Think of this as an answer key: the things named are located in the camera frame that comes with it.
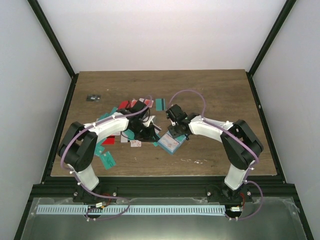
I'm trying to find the black aluminium frame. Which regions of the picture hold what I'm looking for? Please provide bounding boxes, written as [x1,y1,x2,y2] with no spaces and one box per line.
[14,0,314,240]

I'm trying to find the teal card with stripe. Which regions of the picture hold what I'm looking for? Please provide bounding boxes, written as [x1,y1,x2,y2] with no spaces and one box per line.
[155,98,166,111]

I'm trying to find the small black card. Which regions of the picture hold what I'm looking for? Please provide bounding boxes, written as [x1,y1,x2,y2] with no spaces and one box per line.
[86,94,101,102]

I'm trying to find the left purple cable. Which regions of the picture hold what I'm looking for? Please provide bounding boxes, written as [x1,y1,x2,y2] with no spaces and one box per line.
[60,94,154,222]

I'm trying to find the white card red circles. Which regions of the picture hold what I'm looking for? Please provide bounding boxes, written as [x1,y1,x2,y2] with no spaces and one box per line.
[131,98,154,108]

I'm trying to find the teal card far left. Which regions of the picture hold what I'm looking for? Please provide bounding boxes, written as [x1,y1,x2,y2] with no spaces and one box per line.
[97,107,118,121]

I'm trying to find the purple cable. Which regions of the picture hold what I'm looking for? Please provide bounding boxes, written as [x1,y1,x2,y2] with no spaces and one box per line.
[60,94,154,222]
[166,89,265,221]

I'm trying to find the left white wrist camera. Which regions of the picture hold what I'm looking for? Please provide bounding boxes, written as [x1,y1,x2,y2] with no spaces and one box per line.
[143,115,157,127]

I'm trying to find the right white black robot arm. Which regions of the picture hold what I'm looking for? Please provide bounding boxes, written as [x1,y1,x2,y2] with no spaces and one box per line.
[166,104,264,202]

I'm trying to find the white blossom card under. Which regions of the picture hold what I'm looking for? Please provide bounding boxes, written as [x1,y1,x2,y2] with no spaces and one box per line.
[130,140,142,148]

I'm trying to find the blue leather card holder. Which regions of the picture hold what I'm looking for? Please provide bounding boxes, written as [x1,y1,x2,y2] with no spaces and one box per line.
[157,131,187,155]

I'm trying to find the light blue slotted rail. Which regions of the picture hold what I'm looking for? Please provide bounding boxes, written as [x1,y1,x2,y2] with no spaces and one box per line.
[36,204,226,216]

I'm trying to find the red card black stripe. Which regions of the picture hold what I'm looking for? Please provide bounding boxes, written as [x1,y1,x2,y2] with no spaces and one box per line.
[118,100,131,110]

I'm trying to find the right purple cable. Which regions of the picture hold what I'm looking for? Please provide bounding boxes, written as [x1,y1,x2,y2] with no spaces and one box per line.
[166,89,265,221]

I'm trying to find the white card red pattern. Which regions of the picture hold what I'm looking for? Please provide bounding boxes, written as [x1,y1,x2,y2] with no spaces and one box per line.
[161,134,179,152]

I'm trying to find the teal striped card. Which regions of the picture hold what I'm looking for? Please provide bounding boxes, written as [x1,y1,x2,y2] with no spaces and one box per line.
[151,133,162,148]

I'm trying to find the red card lower left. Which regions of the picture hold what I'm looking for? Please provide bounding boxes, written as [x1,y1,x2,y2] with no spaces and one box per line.
[101,135,115,145]

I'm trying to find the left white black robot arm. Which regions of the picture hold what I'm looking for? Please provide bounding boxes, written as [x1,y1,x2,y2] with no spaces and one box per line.
[57,99,159,202]

